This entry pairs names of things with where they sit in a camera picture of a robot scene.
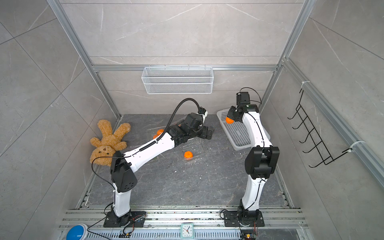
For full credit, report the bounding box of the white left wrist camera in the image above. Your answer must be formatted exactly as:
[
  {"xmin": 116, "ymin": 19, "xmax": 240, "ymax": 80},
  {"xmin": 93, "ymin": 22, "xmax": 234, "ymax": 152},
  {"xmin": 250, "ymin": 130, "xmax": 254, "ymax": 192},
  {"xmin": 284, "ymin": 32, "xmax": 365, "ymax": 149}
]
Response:
[{"xmin": 198, "ymin": 107, "xmax": 208, "ymax": 121}]

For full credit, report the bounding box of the brown teddy bear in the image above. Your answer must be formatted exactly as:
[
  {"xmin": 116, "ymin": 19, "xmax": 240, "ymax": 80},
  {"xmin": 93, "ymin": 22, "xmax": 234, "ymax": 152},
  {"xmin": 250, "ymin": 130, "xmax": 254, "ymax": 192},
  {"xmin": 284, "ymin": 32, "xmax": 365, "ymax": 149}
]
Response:
[{"xmin": 90, "ymin": 120, "xmax": 131, "ymax": 167}]

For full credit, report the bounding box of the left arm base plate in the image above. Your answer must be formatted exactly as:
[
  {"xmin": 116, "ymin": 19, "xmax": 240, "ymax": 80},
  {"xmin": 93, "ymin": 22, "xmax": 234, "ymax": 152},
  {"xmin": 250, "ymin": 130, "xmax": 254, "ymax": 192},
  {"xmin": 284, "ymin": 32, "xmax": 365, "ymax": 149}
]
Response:
[{"xmin": 103, "ymin": 211, "xmax": 147, "ymax": 228}]

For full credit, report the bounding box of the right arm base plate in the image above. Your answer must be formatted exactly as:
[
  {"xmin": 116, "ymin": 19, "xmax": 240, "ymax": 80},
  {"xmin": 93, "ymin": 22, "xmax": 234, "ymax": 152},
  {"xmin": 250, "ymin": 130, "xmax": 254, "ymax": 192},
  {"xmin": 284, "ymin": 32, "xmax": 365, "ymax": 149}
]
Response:
[{"xmin": 219, "ymin": 210, "xmax": 265, "ymax": 227}]

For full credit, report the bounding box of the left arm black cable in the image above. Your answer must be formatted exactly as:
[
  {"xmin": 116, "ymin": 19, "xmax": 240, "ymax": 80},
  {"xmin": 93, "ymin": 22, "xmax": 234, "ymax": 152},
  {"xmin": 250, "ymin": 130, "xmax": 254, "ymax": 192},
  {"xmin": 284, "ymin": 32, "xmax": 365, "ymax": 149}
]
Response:
[{"xmin": 155, "ymin": 98, "xmax": 202, "ymax": 142}]

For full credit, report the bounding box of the blue round button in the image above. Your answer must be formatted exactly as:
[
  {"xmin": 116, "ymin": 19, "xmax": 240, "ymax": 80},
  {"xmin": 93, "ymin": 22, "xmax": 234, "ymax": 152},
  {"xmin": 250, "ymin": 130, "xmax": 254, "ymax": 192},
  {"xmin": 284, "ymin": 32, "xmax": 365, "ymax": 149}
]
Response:
[{"xmin": 66, "ymin": 224, "xmax": 88, "ymax": 240}]

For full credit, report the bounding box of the teal front alarm clock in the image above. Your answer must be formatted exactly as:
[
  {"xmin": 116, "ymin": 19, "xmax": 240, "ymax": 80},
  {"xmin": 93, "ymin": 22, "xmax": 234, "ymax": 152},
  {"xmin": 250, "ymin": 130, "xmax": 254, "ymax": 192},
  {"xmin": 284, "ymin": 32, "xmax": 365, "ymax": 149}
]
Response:
[{"xmin": 181, "ymin": 223, "xmax": 195, "ymax": 239}]

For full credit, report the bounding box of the orange two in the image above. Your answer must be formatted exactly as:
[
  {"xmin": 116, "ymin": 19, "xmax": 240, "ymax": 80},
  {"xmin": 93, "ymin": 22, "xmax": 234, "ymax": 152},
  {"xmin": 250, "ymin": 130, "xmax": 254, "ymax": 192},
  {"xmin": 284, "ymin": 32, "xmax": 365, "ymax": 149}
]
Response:
[{"xmin": 184, "ymin": 151, "xmax": 194, "ymax": 160}]

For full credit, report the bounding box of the orange one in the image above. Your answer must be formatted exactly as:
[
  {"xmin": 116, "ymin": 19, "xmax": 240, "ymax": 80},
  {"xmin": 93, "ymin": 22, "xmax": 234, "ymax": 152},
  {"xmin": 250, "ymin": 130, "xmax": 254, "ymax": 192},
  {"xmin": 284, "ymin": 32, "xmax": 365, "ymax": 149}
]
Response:
[{"xmin": 226, "ymin": 117, "xmax": 235, "ymax": 124}]

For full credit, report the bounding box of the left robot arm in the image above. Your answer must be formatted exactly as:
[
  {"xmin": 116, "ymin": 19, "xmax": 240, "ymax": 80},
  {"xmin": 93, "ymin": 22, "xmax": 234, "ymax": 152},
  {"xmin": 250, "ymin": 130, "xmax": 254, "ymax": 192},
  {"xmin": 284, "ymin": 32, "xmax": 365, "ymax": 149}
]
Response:
[{"xmin": 110, "ymin": 112, "xmax": 213, "ymax": 218}]

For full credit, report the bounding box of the black wall hook rack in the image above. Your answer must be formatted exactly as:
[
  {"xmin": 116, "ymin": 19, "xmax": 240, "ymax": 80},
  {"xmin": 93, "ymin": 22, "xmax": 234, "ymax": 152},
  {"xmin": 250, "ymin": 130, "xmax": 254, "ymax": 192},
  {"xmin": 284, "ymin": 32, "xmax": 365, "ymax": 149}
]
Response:
[{"xmin": 287, "ymin": 88, "xmax": 365, "ymax": 169}]

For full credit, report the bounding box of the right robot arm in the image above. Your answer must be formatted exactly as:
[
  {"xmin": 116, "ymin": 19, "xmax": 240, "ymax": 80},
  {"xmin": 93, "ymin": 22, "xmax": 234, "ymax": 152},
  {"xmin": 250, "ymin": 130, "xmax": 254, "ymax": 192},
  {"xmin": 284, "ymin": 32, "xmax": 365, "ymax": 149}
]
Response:
[{"xmin": 226, "ymin": 91, "xmax": 280, "ymax": 227}]

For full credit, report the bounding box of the white wire wall basket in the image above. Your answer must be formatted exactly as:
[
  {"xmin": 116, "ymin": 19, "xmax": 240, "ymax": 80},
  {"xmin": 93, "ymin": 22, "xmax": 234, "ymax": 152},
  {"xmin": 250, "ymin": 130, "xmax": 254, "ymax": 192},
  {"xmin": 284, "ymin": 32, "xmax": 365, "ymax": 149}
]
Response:
[{"xmin": 142, "ymin": 67, "xmax": 214, "ymax": 95}]

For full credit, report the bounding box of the white perforated plastic basket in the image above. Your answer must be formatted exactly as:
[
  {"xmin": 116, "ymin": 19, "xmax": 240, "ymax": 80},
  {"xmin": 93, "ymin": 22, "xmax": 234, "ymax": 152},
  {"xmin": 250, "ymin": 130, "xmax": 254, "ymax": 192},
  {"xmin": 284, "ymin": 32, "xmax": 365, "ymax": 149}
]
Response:
[{"xmin": 217, "ymin": 107, "xmax": 273, "ymax": 151}]

